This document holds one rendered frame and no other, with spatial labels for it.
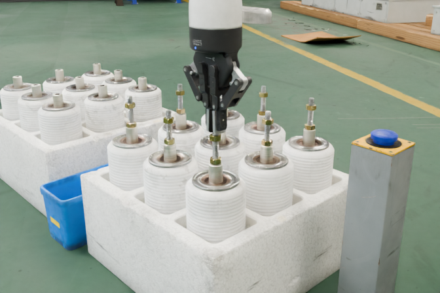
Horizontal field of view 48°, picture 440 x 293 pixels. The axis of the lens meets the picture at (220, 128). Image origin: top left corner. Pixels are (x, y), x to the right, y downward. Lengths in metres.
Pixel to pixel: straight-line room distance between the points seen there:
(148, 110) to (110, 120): 0.11
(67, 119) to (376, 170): 0.70
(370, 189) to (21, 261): 0.70
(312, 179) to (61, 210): 0.51
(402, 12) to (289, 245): 3.41
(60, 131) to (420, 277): 0.82
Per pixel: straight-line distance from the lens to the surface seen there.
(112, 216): 0.94
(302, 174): 0.92
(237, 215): 0.77
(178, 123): 1.01
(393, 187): 0.79
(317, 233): 0.92
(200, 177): 0.79
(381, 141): 0.78
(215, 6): 0.67
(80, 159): 1.19
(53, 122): 1.18
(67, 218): 1.07
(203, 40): 0.68
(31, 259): 1.11
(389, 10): 4.08
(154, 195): 0.85
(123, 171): 0.93
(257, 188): 0.83
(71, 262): 1.08
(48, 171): 1.16
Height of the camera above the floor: 0.59
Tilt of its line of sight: 20 degrees down
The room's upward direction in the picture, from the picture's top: straight up
